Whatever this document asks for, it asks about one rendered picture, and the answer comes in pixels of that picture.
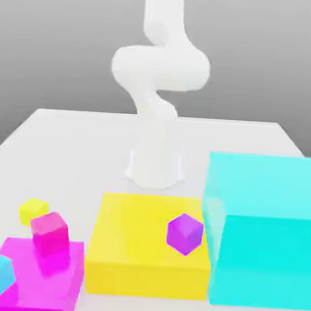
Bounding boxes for large cyan box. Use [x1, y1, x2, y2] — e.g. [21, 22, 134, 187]
[196, 151, 311, 311]

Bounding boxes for large magenta box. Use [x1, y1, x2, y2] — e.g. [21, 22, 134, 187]
[0, 235, 86, 311]

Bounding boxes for small pink cube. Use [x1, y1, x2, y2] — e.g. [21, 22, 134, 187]
[27, 209, 73, 279]

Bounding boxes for small yellow cube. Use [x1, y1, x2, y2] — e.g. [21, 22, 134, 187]
[17, 197, 50, 229]

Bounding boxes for large yellow box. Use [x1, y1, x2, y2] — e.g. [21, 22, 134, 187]
[82, 191, 216, 302]

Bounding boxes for small purple cube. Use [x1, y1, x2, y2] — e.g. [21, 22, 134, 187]
[165, 211, 206, 258]

